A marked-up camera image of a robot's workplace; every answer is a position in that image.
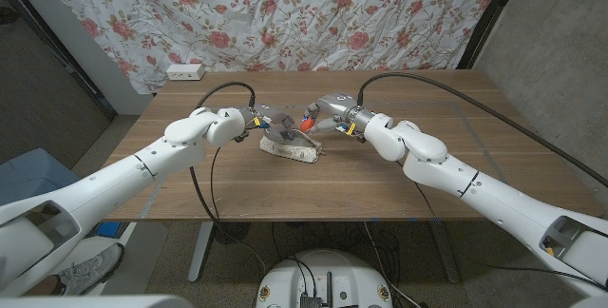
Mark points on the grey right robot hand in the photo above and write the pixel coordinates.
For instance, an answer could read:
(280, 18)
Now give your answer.
(339, 106)

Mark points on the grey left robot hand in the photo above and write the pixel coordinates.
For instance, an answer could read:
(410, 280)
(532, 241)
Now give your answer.
(273, 120)

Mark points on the red strawberry ball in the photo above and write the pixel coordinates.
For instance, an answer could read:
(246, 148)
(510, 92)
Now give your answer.
(307, 125)

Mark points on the cream floral pen bag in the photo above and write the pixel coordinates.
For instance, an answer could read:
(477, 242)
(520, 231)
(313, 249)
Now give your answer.
(294, 151)

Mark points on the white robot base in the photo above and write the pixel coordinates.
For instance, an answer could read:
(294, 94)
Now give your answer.
(323, 279)

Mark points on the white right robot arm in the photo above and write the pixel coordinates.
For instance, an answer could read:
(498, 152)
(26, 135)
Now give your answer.
(475, 189)

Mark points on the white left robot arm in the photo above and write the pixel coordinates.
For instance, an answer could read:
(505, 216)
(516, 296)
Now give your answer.
(119, 179)

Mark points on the white power strip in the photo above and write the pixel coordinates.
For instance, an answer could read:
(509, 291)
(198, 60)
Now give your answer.
(185, 72)

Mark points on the floral backdrop cloth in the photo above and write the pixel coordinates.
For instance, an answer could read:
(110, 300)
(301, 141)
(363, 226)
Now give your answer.
(285, 13)

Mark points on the black round floor disc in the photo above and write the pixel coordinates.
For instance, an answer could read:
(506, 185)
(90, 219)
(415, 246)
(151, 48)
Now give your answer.
(233, 233)

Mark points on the white table leg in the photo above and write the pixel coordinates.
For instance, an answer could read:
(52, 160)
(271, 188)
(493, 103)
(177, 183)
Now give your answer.
(202, 251)

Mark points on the black backdrop stand pole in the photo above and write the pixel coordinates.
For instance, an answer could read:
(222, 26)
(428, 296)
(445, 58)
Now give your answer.
(489, 18)

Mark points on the grey table leg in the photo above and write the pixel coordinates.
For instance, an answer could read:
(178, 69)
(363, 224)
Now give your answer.
(446, 256)

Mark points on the grey sneaker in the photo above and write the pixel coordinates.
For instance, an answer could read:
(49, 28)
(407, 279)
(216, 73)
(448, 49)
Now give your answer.
(92, 267)

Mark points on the blue plastic bin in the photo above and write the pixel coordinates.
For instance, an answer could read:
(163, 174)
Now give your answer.
(28, 175)

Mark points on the white robot chest edge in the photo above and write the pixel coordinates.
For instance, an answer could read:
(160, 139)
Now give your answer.
(95, 302)

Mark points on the person's bare leg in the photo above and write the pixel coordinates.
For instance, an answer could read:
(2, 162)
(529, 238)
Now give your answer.
(40, 286)

